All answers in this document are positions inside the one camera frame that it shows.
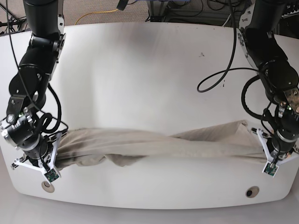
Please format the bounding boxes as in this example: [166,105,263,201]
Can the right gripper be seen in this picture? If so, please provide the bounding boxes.
[11,131,66,174]

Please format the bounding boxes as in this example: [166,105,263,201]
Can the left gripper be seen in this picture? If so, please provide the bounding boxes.
[250,127,299,167]

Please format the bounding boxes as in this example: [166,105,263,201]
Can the beige T-shirt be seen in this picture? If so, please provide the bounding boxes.
[55,120,266,170]

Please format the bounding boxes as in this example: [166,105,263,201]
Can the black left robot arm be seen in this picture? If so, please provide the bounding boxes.
[239,0,299,166]

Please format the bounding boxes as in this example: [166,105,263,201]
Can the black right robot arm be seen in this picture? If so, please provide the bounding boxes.
[0,0,66,182]

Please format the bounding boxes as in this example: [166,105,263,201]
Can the white power strip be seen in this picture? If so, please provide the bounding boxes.
[282,4,299,18]

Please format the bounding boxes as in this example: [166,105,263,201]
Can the black tripod stand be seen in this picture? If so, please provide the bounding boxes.
[0,3,28,36]

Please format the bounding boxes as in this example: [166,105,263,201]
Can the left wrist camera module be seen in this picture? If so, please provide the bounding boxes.
[262,161,279,178]

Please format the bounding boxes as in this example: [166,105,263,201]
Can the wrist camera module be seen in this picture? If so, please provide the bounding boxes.
[262,161,279,178]
[44,168,61,184]

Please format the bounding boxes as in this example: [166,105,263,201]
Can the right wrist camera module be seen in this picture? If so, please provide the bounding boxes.
[44,168,61,184]

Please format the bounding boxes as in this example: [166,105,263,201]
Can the left table cable grommet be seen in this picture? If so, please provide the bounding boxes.
[41,181,55,193]

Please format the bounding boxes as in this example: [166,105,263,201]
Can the table cable grommet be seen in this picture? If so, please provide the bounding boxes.
[41,181,55,193]
[245,186,260,198]

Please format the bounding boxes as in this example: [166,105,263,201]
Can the right table cable grommet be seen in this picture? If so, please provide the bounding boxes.
[245,186,260,198]

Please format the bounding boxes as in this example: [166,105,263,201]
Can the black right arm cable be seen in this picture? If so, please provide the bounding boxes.
[4,0,70,136]

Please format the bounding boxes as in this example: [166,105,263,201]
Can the yellow cable on floor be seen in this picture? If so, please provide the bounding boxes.
[74,8,119,25]

